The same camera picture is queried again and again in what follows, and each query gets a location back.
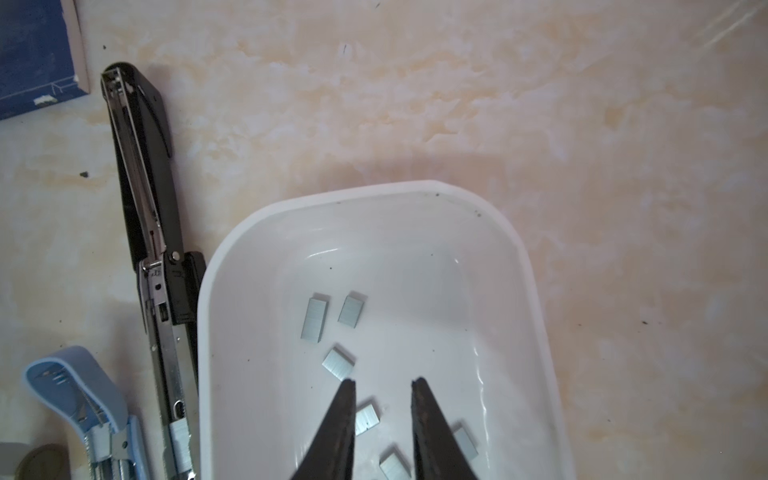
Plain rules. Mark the grey white mini stapler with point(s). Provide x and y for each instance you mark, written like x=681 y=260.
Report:
x=20 y=461

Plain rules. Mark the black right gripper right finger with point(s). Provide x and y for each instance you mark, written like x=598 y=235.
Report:
x=437 y=455

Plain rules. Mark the black long stapler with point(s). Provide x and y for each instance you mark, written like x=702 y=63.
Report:
x=168 y=277

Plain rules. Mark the light blue mini stapler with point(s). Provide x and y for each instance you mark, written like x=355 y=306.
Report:
x=71 y=383

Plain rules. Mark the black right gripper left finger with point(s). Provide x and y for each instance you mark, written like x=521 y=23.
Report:
x=331 y=453

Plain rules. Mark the blue book yellow label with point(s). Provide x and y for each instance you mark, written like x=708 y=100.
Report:
x=42 y=55

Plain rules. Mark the grey staple block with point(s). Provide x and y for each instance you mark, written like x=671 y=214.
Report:
x=393 y=467
x=338 y=364
x=465 y=443
x=366 y=418
x=313 y=324
x=351 y=310

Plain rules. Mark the white plastic tray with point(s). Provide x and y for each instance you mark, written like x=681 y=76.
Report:
x=449 y=295

